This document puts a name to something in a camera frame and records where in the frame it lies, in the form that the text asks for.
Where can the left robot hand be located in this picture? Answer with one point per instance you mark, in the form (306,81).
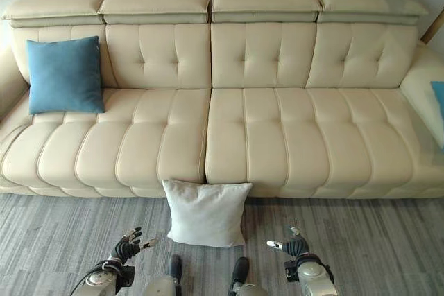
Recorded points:
(128,245)

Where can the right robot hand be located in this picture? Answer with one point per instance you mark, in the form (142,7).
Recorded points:
(295,243)

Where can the cream leather sofa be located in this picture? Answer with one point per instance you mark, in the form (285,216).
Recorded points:
(243,109)

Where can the white square cushion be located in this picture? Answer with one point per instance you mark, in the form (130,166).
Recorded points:
(206,211)

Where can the blue square cushion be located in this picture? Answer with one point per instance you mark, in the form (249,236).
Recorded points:
(438,96)
(64,76)

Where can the wooden side table edge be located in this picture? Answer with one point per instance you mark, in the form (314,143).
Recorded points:
(431,20)

